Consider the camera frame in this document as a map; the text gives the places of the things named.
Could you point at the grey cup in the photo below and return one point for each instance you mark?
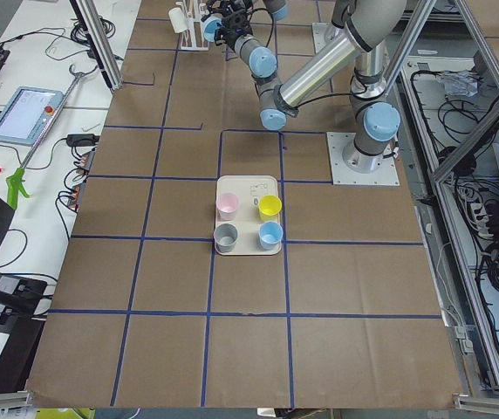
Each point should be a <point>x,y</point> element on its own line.
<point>225,237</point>

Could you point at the white ikea cup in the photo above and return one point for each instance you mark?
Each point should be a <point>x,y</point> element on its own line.
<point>178,19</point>

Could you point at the light blue cup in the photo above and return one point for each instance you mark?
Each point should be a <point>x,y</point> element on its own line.
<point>211,27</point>

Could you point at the pink cup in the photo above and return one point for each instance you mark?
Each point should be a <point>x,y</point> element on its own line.
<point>227,205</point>

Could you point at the yellow cup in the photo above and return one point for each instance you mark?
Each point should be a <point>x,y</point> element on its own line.
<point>269,208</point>

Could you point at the pale blue cup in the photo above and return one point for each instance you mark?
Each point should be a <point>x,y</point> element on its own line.
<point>270,234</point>

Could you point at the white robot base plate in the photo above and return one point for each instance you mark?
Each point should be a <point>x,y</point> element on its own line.
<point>351,168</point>

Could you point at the black power adapter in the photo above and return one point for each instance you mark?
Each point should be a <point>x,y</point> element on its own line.
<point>81,140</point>

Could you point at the cream bunny tray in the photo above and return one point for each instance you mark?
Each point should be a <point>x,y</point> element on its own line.
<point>249,189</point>

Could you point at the green handled reacher grabber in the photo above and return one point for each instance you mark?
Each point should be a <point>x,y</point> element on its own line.
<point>15,182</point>

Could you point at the white wire cup rack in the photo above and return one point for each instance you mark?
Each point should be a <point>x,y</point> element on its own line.
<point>192,40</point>

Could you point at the blue teach pendant tablet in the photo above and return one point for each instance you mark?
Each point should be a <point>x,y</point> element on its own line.
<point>26,113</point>

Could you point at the aluminium frame post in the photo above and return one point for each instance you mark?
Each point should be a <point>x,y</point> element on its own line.
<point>90,22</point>

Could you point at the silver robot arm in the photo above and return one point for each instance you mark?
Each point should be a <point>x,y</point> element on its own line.
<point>277,9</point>
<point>365,24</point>

